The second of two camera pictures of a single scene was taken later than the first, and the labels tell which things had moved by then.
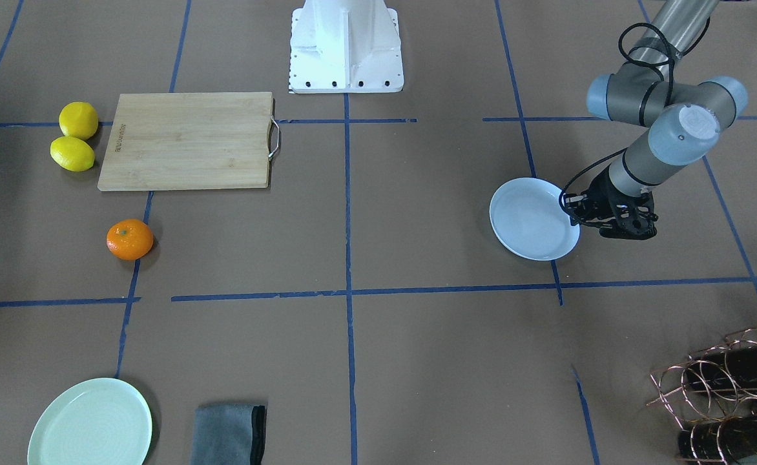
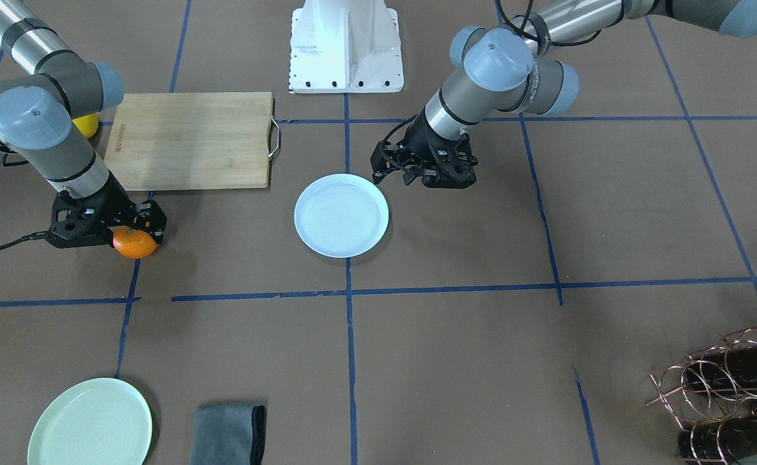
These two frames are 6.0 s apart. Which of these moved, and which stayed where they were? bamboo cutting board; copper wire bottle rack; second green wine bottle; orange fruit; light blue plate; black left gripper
Moved: black left gripper; light blue plate
Stayed: bamboo cutting board; second green wine bottle; orange fruit; copper wire bottle rack
